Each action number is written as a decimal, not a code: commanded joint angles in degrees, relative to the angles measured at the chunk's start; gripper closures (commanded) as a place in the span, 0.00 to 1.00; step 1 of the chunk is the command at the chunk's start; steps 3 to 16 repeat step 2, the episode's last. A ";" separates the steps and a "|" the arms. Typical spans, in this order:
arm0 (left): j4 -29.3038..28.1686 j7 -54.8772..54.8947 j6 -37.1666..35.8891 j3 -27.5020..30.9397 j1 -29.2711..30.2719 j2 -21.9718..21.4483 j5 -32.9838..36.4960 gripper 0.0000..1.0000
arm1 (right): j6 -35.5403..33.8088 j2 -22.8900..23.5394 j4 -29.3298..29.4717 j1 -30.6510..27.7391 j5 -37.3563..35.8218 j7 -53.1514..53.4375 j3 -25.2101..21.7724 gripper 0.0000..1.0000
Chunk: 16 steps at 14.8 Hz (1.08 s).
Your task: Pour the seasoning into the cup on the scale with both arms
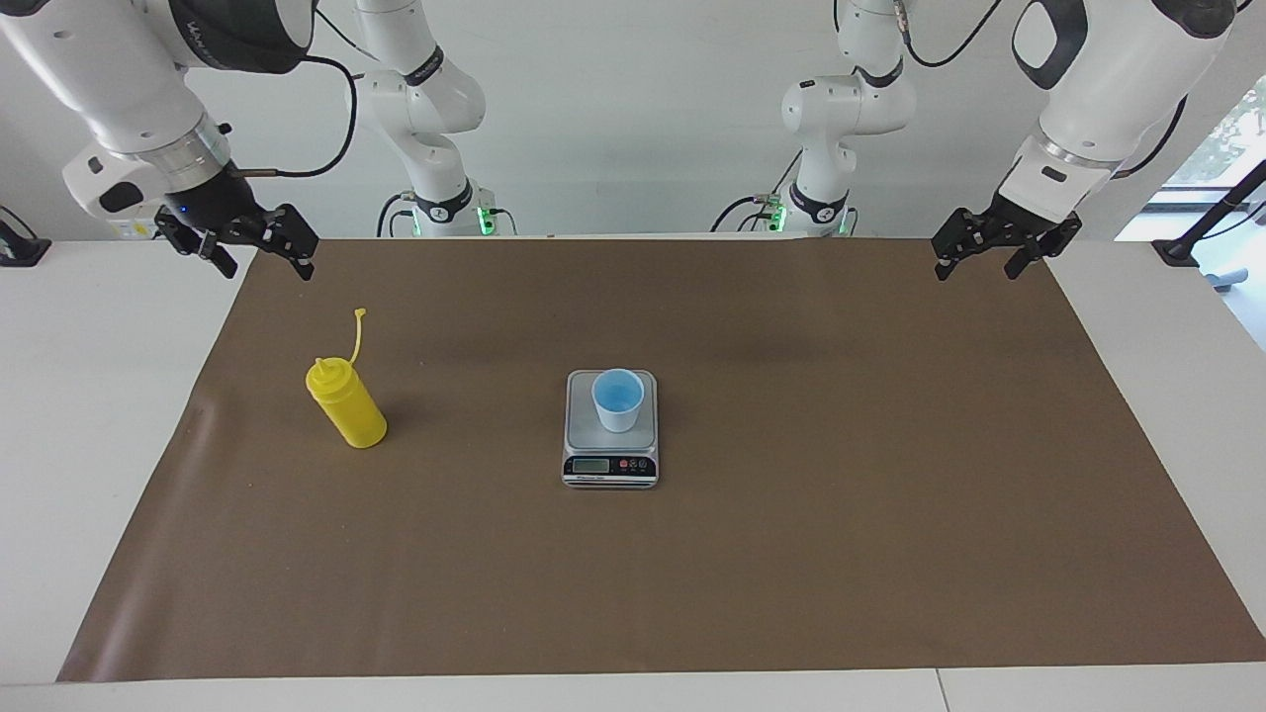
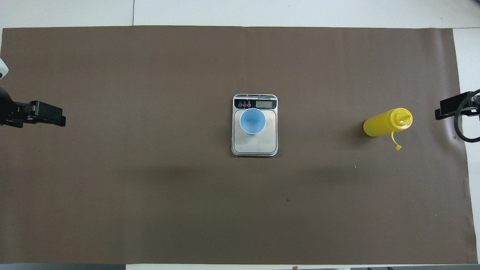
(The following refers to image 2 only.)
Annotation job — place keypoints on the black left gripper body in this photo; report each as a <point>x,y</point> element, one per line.
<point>7,105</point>

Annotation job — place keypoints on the silver digital kitchen scale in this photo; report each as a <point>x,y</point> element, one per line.
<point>258,146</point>

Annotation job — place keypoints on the yellow squeeze bottle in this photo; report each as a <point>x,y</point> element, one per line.
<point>378,125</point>

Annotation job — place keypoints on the brown table mat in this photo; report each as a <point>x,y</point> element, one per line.
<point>187,187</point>

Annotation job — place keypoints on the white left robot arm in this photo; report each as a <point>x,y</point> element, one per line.
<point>3,69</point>

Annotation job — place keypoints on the light blue plastic cup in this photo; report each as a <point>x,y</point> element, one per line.
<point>253,120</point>

